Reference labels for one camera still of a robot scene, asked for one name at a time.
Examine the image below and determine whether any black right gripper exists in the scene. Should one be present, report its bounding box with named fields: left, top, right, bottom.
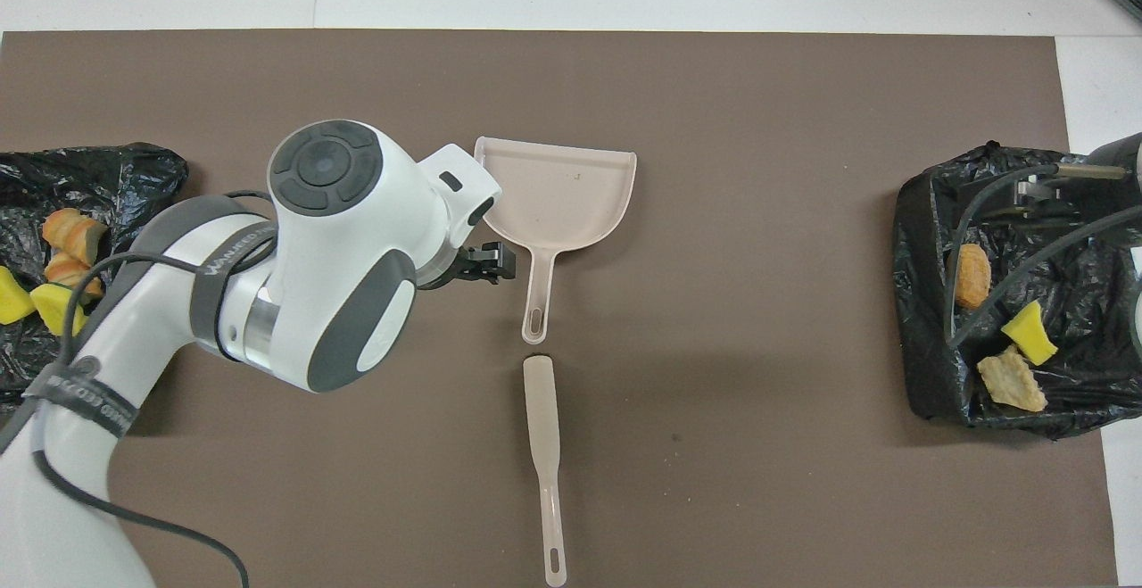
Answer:
left=1013, top=162, right=1132, bottom=219

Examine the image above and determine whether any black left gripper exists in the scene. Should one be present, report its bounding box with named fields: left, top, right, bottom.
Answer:
left=439, top=244, right=517, bottom=290

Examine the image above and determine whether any beige plastic dustpan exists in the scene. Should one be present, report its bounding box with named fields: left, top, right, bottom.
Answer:
left=473, top=136, right=639, bottom=345

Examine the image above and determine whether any brown bread roll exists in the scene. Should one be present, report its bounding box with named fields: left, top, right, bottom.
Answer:
left=953, top=244, right=992, bottom=310

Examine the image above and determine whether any yellow sponge with green backing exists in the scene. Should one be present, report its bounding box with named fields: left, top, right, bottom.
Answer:
left=1000, top=300, right=1059, bottom=367

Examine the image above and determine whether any large beige foam chunk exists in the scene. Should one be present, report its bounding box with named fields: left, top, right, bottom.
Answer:
left=976, top=344, right=1049, bottom=413

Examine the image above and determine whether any rounded tan foam chunk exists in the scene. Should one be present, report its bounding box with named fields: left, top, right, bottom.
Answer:
left=41, top=208, right=109, bottom=264

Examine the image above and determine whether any pale beige foam chunk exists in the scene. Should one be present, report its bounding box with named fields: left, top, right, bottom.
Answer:
left=44, top=253, right=105, bottom=302

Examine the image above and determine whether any yellow sponge piece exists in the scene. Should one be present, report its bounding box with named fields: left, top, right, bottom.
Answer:
left=30, top=284, right=91, bottom=337
left=0, top=266, right=37, bottom=326

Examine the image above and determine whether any black bag lined trash bin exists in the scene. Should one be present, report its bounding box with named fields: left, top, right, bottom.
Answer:
left=0, top=142, right=190, bottom=402
left=892, top=142, right=1142, bottom=440

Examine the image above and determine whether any brown table mat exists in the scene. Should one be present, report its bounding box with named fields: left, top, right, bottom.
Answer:
left=0, top=30, right=1118, bottom=588

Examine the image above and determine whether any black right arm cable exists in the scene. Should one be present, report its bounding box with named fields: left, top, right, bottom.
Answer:
left=943, top=164, right=1142, bottom=345

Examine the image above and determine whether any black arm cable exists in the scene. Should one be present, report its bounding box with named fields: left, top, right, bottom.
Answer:
left=943, top=164, right=1142, bottom=345
left=0, top=189, right=279, bottom=588

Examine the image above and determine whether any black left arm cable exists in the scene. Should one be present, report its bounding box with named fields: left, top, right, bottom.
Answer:
left=0, top=189, right=279, bottom=588

